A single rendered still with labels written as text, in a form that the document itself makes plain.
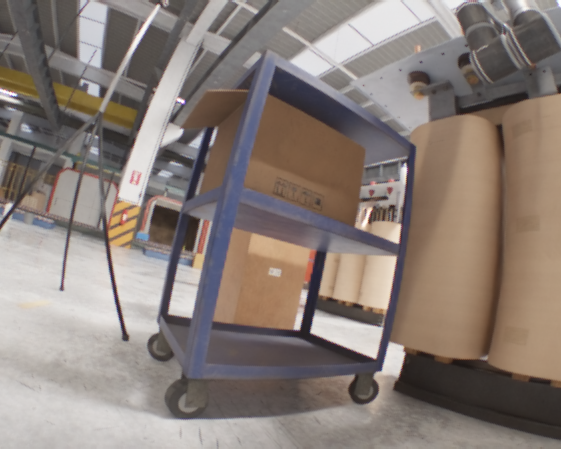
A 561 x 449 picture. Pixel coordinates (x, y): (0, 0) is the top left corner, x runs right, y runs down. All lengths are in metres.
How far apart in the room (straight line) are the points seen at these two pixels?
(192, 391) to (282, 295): 0.92
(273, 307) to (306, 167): 0.86
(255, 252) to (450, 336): 0.91
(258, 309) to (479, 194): 1.07
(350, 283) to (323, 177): 2.73
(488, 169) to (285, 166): 0.74
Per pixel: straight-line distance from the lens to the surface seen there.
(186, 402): 0.70
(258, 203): 0.64
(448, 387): 1.17
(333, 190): 0.84
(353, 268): 3.49
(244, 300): 1.39
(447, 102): 1.34
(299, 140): 0.80
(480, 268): 1.04
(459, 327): 1.02
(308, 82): 0.82
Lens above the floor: 0.38
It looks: 9 degrees up
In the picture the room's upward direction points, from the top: 12 degrees clockwise
